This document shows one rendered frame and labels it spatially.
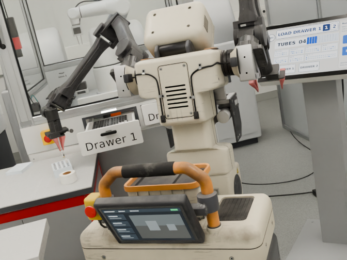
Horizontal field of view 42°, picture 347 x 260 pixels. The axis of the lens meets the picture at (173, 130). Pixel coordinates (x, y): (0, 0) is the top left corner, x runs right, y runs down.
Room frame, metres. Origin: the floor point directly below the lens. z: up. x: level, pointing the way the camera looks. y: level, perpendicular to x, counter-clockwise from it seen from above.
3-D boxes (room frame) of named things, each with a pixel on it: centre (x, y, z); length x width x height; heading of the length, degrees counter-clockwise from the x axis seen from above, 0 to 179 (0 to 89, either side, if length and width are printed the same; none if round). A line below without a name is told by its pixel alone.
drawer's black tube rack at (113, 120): (2.21, 0.31, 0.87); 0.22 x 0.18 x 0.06; 4
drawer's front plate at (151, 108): (2.35, 0.00, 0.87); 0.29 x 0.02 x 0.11; 94
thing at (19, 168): (2.19, 0.80, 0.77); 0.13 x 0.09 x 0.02; 169
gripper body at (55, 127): (2.05, 0.53, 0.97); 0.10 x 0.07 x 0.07; 114
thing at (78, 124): (2.82, 0.31, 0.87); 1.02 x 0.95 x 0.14; 94
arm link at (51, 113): (2.05, 0.53, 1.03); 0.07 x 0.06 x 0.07; 28
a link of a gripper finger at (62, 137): (2.04, 0.54, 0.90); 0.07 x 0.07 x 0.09; 24
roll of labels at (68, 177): (1.85, 0.49, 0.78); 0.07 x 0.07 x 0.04
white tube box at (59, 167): (2.01, 0.54, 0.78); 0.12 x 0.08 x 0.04; 17
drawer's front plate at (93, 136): (2.01, 0.29, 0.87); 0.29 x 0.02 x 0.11; 94
